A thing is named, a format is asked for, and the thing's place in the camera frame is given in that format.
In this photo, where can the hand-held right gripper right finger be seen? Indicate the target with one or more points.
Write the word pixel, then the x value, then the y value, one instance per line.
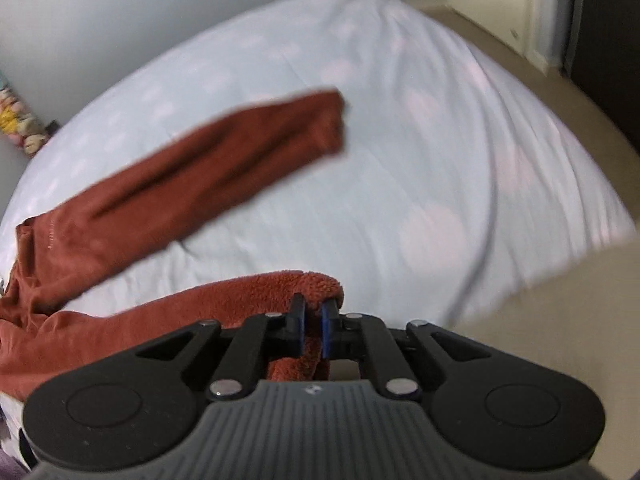
pixel 327 331

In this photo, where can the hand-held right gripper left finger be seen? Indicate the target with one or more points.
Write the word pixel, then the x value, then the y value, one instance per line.
pixel 300 331

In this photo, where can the rust brown fleece garment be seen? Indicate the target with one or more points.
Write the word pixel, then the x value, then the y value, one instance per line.
pixel 200 170

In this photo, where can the polka-dot sheet bed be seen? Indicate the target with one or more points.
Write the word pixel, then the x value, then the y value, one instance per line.
pixel 425 160

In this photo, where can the clear tube of plush toys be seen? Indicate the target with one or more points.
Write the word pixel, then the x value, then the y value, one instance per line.
pixel 17 120

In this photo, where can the cream wardrobe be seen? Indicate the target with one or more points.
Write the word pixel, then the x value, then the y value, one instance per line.
pixel 495 0

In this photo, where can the dark wall outlet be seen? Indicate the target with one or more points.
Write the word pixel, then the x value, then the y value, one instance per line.
pixel 53 127

